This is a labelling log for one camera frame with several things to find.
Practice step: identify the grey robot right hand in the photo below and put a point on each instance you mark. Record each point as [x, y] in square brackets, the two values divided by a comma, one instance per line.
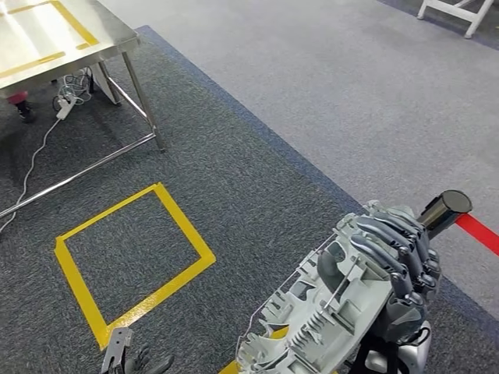
[405, 242]

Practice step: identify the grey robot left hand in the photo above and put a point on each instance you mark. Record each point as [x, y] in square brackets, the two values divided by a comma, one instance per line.
[142, 364]

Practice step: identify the silver wheel cover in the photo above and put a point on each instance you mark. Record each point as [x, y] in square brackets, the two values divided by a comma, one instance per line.
[331, 320]

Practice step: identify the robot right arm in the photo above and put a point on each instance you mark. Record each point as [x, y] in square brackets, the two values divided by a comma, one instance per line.
[413, 356]

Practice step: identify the stainless steel workbench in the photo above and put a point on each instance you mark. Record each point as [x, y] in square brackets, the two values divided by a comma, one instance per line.
[117, 31]

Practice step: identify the red barrier belt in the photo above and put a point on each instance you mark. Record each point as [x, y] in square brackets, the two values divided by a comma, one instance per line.
[479, 233]

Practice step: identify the yellow floor tape square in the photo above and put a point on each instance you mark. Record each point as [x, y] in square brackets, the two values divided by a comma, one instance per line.
[228, 367]
[202, 258]

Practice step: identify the white power strip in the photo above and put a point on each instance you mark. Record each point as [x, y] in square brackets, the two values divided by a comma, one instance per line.
[65, 108]

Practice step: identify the barrier stanchion post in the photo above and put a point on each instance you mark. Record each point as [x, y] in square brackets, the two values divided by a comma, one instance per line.
[444, 209]

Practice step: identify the yellow tape frame on workbench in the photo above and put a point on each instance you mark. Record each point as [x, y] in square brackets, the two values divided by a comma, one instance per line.
[74, 21]

